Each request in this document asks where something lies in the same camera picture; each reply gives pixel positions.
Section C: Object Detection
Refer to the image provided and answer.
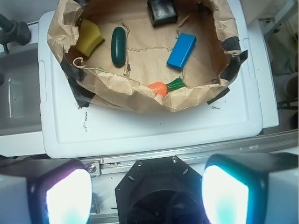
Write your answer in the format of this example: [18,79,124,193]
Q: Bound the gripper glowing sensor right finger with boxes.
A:
[201,153,299,224]

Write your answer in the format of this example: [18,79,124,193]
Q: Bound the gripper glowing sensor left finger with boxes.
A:
[0,159,92,224]

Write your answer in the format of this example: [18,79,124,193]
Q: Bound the blue rectangular block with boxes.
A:
[167,33,197,70]

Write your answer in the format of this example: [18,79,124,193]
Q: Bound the white plastic bin lid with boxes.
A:
[38,0,279,163]

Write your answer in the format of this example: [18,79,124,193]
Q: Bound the clear plastic container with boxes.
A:
[0,48,42,136]

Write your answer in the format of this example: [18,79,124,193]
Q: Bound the orange toy carrot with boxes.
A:
[147,78,185,97]

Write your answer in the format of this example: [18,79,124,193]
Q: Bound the yellow sponge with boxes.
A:
[75,19,105,57]

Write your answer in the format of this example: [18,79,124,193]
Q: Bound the crumpled brown paper bag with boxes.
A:
[48,0,247,114]

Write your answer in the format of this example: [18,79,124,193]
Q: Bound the dark green cucumber toy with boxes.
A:
[111,27,126,67]

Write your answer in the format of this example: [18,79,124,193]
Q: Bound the grey clamp knob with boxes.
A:
[0,14,31,54]

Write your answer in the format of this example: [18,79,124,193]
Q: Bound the black square box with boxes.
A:
[147,0,178,27]

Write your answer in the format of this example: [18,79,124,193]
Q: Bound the black octagonal mount plate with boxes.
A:
[115,156,209,224]

